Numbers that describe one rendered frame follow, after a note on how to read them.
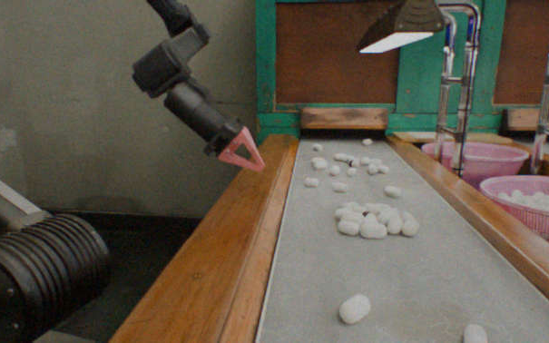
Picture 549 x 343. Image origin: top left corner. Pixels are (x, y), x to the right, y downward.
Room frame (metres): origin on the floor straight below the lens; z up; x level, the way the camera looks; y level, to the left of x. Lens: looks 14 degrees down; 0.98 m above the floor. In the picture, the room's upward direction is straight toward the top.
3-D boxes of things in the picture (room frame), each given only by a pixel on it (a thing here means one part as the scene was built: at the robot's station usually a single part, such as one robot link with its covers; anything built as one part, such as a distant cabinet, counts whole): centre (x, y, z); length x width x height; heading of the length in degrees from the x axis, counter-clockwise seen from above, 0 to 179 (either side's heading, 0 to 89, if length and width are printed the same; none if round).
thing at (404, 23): (1.00, -0.26, 1.08); 0.62 x 0.08 x 0.07; 174
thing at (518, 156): (1.14, -0.56, 0.72); 0.27 x 0.27 x 0.10
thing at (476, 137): (1.36, -0.58, 0.77); 0.33 x 0.15 x 0.01; 84
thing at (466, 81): (0.99, -0.34, 0.90); 0.20 x 0.19 x 0.45; 174
